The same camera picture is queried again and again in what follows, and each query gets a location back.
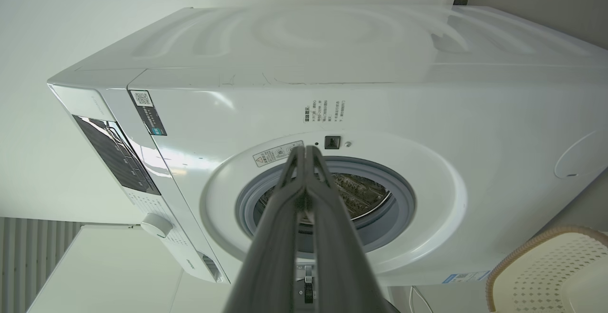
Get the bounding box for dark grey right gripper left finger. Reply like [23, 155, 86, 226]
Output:
[223, 146, 308, 313]

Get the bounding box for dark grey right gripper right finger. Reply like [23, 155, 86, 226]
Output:
[307, 145, 396, 313]

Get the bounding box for silver metal door hinge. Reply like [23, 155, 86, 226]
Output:
[297, 265, 316, 304]

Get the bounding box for steel washer drum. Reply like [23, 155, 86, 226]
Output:
[259, 173, 395, 222]

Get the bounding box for white washing machine dial knob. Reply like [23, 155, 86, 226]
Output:
[140, 213, 174, 238]

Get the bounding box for black glossy control display panel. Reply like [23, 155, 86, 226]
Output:
[72, 115, 162, 196]

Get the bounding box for cream perforated laundry basket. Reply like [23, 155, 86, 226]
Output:
[485, 226, 608, 313]

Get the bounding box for grey warning sticker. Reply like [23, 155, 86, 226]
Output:
[253, 141, 304, 168]

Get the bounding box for blue energy label sticker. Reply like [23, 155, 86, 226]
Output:
[442, 270, 492, 284]

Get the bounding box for white cabinet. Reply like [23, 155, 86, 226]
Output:
[26, 224, 229, 313]

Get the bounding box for white front-load washing machine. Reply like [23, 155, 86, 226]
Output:
[47, 4, 608, 287]

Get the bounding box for dark QR code sticker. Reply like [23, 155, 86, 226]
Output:
[129, 90, 168, 136]

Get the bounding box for grey slatted panel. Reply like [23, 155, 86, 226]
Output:
[0, 217, 84, 313]

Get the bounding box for round white filter cover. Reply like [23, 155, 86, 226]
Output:
[553, 130, 608, 179]

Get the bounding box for thin white cable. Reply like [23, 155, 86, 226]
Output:
[408, 285, 435, 313]

